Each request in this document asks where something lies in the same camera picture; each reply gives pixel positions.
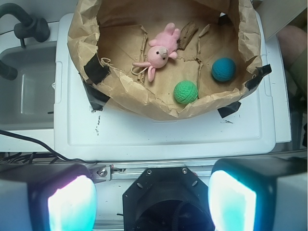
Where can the pink plush bunny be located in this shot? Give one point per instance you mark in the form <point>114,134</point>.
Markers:
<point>162,47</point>

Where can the brown wood bark piece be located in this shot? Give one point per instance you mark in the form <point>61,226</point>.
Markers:
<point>186,35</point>

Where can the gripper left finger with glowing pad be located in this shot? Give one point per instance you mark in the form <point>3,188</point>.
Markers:
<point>47,197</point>

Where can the dark grey faucet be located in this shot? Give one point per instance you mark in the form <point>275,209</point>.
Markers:
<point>29,26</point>

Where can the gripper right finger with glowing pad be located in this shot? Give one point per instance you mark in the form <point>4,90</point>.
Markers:
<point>259,194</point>

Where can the white toy sink basin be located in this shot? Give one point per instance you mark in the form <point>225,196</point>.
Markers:
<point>27,102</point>

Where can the green yarn ball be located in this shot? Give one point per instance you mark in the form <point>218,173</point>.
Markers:
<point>185,92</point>

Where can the white plastic bin lid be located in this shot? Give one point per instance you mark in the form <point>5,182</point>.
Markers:
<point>116,135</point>

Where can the blue yarn ball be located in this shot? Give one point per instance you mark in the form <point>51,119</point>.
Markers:
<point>223,69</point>

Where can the aluminium rail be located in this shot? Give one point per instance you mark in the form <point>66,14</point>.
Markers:
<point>131,170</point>

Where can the brown paper bag tray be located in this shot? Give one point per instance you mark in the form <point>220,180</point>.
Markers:
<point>107,36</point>

